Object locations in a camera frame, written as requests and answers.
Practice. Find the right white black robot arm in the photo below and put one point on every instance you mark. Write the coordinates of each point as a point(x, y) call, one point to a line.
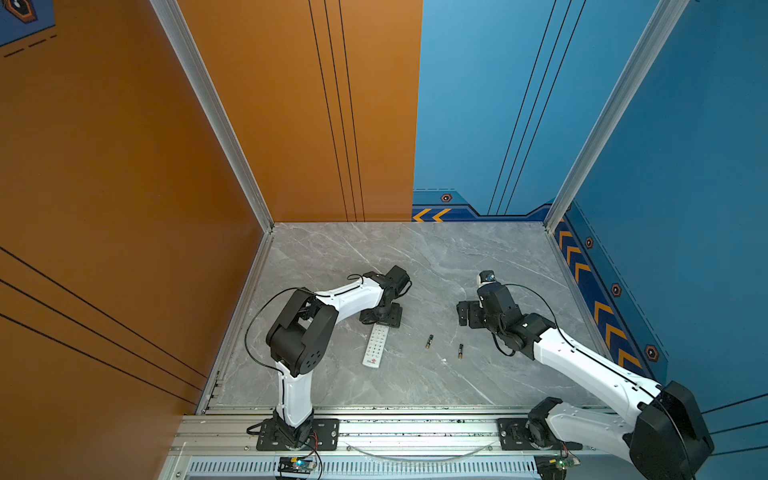
point(659, 429)

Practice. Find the white remote control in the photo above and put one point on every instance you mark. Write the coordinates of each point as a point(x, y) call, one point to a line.
point(375, 346)

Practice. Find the right small circuit board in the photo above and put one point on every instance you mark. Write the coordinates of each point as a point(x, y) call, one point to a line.
point(555, 467)

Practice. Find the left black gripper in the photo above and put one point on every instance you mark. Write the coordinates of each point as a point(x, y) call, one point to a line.
point(395, 319)

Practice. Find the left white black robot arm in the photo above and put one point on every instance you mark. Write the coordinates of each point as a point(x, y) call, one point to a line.
point(301, 333)

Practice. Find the small circuit board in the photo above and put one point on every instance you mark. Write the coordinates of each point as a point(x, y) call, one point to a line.
point(555, 467)
point(297, 467)

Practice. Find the aluminium corner post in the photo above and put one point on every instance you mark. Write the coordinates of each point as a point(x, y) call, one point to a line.
point(177, 31)
point(653, 38)

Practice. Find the aluminium mounting rail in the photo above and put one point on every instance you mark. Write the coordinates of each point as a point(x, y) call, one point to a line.
point(402, 433)

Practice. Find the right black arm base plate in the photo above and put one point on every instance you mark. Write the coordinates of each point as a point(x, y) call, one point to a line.
point(519, 434)

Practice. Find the right aluminium corner post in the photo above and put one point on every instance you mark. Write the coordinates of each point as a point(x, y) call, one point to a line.
point(653, 38)

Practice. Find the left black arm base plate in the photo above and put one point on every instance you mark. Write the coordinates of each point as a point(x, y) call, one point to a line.
point(321, 434)

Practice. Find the left aluminium corner post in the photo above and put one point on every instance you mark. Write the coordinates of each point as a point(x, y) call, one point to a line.
point(177, 31)

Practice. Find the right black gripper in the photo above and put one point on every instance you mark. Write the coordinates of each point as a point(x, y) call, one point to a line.
point(472, 309)

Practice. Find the left small circuit board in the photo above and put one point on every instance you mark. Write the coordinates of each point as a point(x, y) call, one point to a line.
point(297, 467)

